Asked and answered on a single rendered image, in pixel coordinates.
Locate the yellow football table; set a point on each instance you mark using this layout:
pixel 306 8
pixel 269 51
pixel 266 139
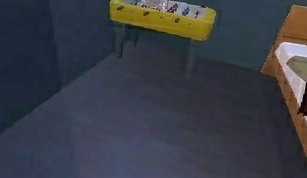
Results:
pixel 161 20

